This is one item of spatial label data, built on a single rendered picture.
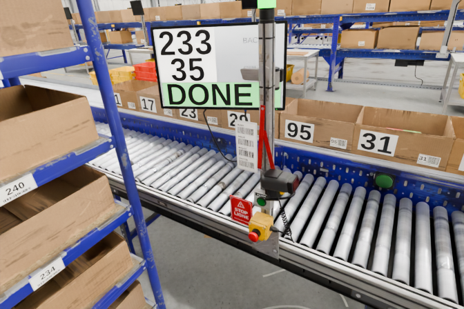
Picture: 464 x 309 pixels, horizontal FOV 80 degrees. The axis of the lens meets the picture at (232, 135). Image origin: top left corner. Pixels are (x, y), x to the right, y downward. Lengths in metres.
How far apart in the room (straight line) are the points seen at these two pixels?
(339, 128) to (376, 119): 0.32
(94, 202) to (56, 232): 0.10
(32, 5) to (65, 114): 0.20
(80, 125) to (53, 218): 0.21
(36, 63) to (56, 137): 0.15
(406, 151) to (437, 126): 0.31
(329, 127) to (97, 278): 1.18
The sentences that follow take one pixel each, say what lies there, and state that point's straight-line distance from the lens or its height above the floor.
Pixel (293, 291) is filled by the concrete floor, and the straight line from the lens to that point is 1.97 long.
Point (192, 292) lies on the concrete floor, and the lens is 1.99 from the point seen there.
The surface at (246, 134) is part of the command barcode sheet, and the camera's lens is 0.95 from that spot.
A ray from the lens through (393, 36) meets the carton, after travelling 5.67.
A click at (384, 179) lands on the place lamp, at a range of 1.49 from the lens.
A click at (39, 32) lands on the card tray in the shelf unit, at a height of 1.57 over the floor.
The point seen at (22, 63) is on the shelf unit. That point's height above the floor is 1.53.
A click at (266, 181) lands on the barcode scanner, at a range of 0.93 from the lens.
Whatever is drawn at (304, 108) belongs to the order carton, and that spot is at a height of 0.99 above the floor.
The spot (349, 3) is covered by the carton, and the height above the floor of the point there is 1.55.
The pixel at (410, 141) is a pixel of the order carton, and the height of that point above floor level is 1.00.
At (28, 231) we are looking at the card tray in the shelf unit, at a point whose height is 1.22.
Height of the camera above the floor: 1.60
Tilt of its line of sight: 25 degrees down
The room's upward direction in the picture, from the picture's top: 4 degrees counter-clockwise
